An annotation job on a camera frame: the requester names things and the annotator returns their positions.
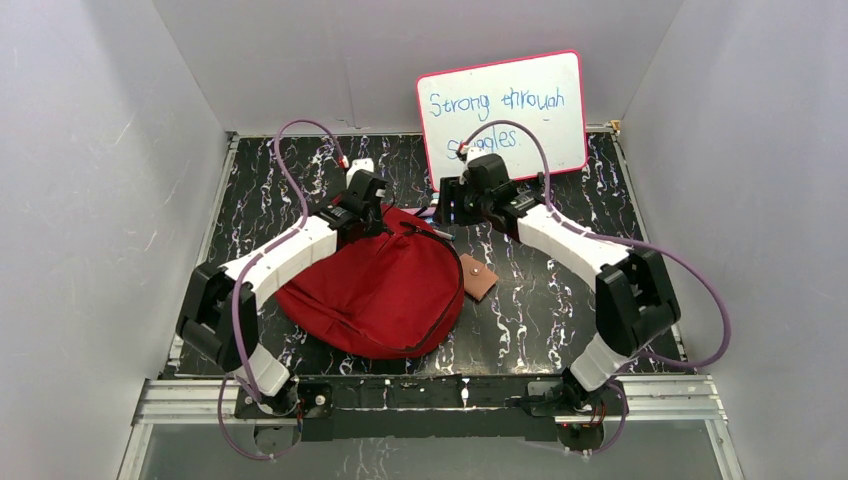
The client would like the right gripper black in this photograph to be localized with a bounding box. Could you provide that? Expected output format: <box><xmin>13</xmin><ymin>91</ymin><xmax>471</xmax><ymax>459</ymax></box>
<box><xmin>431</xmin><ymin>177</ymin><xmax>492</xmax><ymax>228</ymax></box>

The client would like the red student backpack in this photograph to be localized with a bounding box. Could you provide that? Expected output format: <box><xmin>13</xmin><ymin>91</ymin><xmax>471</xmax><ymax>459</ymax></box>
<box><xmin>275</xmin><ymin>208</ymin><xmax>465</xmax><ymax>360</ymax></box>

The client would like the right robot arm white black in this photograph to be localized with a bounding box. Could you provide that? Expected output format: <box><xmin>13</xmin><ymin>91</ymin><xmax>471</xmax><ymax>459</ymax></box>
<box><xmin>436</xmin><ymin>154</ymin><xmax>681</xmax><ymax>414</ymax></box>

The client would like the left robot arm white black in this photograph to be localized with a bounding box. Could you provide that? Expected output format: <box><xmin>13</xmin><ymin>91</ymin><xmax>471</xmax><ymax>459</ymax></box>
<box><xmin>176</xmin><ymin>168</ymin><xmax>388</xmax><ymax>416</ymax></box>

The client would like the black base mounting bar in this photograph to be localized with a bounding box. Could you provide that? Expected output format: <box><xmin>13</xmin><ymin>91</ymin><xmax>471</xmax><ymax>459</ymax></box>
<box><xmin>233</xmin><ymin>374</ymin><xmax>624</xmax><ymax>448</ymax></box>

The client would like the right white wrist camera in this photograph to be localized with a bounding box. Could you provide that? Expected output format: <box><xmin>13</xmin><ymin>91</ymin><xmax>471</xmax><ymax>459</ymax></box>
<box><xmin>461</xmin><ymin>147</ymin><xmax>488</xmax><ymax>165</ymax></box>

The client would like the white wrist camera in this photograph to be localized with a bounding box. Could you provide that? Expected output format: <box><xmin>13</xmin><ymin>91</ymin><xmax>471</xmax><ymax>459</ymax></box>
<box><xmin>345</xmin><ymin>158</ymin><xmax>374</xmax><ymax>187</ymax></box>
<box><xmin>461</xmin><ymin>147</ymin><xmax>488</xmax><ymax>165</ymax></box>

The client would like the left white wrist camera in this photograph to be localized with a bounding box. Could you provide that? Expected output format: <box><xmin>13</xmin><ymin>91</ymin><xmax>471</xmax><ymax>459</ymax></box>
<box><xmin>345</xmin><ymin>158</ymin><xmax>374</xmax><ymax>187</ymax></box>

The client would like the whiteboard with pink frame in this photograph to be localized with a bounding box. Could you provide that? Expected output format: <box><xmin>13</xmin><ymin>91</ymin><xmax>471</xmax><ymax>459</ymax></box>
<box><xmin>416</xmin><ymin>50</ymin><xmax>588</xmax><ymax>187</ymax></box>

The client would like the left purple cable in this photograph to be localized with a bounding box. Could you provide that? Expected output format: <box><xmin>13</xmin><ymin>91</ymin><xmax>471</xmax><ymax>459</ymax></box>
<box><xmin>217</xmin><ymin>119</ymin><xmax>351</xmax><ymax>462</ymax></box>

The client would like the aluminium frame rail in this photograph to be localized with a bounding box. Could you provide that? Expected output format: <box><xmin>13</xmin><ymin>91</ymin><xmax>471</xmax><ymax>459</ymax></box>
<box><xmin>118</xmin><ymin>374</ymin><xmax>744</xmax><ymax>479</ymax></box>

